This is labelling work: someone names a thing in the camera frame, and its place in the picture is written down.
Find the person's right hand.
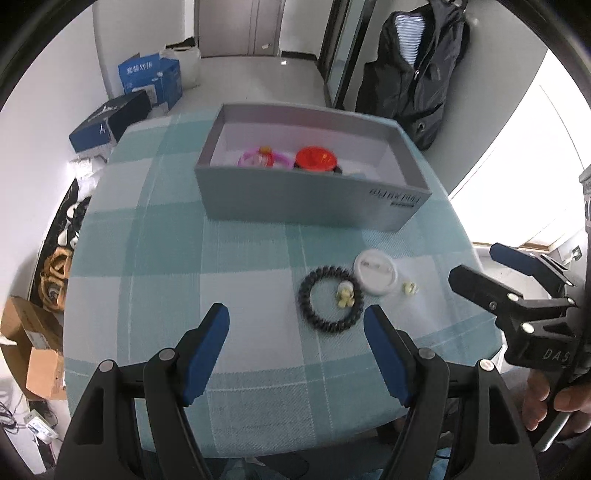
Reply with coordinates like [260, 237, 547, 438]
[522, 370, 591, 435]

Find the white plastic packaging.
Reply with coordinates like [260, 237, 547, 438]
[68, 154, 112, 185]

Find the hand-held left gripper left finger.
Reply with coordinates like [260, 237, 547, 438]
[55, 302, 230, 480]

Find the grey door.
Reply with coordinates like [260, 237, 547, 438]
[194, 0, 284, 58]

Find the black framed panel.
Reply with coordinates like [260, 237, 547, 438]
[318, 0, 368, 110]

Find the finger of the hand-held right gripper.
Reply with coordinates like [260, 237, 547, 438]
[448, 264, 580, 333]
[489, 242, 578, 301]

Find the white plastic bag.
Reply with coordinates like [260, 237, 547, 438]
[164, 39, 202, 90]

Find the pink ring bracelet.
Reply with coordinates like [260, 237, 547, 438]
[237, 147, 295, 171]

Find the black jacket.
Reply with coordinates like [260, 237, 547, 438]
[355, 0, 471, 152]

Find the white power strip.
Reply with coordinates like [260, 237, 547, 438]
[23, 413, 58, 441]

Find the grey cardboard box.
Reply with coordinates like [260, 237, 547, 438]
[194, 104, 432, 232]

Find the white round ring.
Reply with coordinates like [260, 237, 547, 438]
[353, 249, 399, 296]

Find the dark blue shoe box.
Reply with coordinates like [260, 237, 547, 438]
[68, 90, 153, 153]

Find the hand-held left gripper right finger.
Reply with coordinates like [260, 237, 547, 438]
[363, 305, 541, 480]

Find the black beaded bracelet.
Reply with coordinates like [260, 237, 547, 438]
[298, 264, 365, 333]

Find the small brown cardboard box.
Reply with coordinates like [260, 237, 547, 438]
[25, 348, 68, 401]

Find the tan woven sandal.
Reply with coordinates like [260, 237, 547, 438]
[41, 247, 72, 311]

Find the large brown cardboard box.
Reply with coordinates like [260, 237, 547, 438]
[0, 295, 63, 356]

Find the bright window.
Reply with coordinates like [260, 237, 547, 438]
[450, 48, 591, 259]

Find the blue carton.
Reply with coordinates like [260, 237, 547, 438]
[117, 50, 183, 112]

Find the pile of shoes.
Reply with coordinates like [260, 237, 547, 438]
[28, 178, 93, 315]

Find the yellow bead charm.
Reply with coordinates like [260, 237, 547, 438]
[335, 282, 358, 308]

